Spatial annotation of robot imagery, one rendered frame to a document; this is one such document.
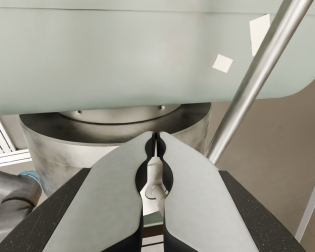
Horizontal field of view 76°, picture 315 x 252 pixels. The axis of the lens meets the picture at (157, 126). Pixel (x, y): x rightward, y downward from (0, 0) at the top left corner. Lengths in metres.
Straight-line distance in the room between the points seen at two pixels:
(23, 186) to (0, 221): 0.10
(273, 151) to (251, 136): 0.37
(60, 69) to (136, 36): 0.06
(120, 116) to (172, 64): 0.11
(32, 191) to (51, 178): 0.31
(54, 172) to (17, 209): 0.29
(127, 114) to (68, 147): 0.08
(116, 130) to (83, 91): 0.08
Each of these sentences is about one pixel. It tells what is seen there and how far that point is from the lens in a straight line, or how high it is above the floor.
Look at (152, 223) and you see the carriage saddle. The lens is 0.87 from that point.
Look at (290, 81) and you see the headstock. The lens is 0.26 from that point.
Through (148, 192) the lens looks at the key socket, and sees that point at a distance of 0.28.
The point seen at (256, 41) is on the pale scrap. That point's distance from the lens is 0.21.
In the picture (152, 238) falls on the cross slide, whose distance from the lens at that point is 0.86.
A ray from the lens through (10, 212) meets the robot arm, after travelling 0.57.
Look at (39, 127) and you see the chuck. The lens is 0.29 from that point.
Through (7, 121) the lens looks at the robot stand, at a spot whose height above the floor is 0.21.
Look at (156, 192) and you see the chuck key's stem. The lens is 0.27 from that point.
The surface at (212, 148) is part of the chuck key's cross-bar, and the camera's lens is 0.16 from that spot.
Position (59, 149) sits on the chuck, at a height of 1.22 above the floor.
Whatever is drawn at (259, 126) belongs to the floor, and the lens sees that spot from 2.11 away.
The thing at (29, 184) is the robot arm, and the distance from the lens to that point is 0.63.
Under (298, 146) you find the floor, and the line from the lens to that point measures 2.58.
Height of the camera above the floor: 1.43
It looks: 60 degrees down
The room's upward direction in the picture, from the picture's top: 157 degrees clockwise
